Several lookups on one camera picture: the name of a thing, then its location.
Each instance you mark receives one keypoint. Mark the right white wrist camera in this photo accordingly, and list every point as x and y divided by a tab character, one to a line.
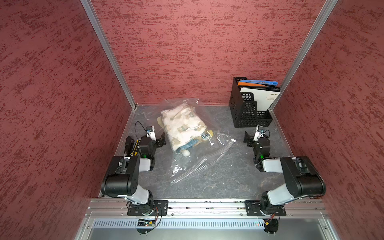
259	132

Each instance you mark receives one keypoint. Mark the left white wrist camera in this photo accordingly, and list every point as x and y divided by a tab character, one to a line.
150	131

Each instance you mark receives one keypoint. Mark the white paper folder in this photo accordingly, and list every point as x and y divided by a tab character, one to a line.
264	98

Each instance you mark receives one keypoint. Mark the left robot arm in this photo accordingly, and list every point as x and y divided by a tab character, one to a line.
122	178

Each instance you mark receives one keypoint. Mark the clear plastic vacuum bag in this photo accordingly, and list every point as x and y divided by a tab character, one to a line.
203	156

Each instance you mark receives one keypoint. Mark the yellow fleece blanket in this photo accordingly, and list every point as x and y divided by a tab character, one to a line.
186	130

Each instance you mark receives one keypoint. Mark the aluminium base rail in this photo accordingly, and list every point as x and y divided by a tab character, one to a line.
205	208

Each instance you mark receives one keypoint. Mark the black mesh file organizer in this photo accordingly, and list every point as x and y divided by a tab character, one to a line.
244	109

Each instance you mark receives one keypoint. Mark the white bear-pattern blanket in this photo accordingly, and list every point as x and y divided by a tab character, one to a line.
180	112

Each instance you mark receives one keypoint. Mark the left aluminium corner post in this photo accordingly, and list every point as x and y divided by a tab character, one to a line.
96	24

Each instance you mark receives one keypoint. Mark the blue folder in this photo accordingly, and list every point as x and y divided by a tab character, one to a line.
272	83

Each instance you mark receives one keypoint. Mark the right aluminium corner post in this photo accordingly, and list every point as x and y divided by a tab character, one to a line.
317	26

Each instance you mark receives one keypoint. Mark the orange folder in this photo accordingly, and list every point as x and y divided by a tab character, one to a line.
240	83

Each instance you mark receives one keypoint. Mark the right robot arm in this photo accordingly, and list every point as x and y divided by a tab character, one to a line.
301	178

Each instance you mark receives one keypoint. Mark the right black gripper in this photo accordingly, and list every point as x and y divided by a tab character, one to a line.
250	139

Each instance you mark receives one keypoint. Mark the black mounting plate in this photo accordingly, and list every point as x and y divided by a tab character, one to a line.
152	209
264	209

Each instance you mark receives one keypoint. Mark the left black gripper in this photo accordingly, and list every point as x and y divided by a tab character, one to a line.
159	141

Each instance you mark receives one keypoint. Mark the aluminium corner post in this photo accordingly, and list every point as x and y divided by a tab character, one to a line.
96	24
317	26

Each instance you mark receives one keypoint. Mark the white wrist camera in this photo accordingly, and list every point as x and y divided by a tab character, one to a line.
150	131
259	132

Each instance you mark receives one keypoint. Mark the yellow black utility knife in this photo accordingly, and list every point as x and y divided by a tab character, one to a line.
136	147

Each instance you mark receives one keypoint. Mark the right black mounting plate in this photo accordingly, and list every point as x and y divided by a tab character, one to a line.
264	209

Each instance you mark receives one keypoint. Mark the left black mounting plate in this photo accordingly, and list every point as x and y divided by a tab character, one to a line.
152	209

